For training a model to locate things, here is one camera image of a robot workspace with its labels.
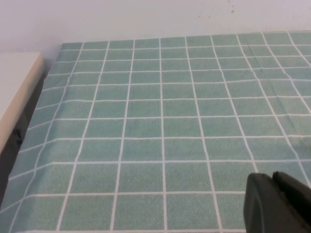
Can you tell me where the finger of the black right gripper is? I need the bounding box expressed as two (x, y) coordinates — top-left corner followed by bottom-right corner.
(272, 171), (311, 233)
(243, 172), (302, 233)

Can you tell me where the green white-checked tablecloth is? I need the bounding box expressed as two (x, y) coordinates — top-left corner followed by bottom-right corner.
(0, 31), (311, 233)

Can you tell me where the white side table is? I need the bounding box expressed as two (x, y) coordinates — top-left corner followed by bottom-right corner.
(0, 51), (44, 154)

